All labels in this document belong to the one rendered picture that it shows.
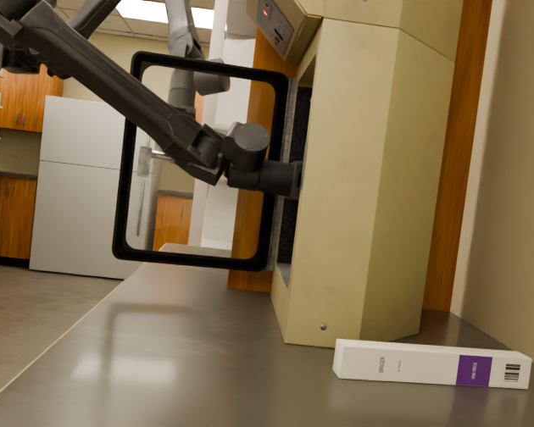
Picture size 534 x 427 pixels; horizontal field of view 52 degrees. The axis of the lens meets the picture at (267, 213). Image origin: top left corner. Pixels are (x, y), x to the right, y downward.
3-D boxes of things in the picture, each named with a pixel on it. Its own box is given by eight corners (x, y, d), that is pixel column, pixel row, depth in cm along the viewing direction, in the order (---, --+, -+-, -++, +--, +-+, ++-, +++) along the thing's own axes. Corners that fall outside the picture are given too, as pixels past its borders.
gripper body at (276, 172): (299, 164, 99) (259, 158, 99) (308, 162, 89) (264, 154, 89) (293, 200, 100) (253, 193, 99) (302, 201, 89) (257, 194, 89)
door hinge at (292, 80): (273, 270, 111) (296, 77, 109) (274, 273, 109) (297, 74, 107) (265, 269, 111) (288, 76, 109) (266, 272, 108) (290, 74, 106)
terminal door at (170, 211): (266, 273, 110) (290, 73, 108) (110, 258, 104) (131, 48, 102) (265, 272, 111) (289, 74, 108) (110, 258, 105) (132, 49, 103)
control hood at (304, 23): (297, 65, 109) (303, 15, 109) (323, 17, 77) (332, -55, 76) (241, 58, 108) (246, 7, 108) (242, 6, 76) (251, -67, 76)
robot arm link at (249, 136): (207, 139, 98) (186, 174, 94) (212, 95, 89) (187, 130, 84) (268, 165, 97) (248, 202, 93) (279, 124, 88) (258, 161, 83)
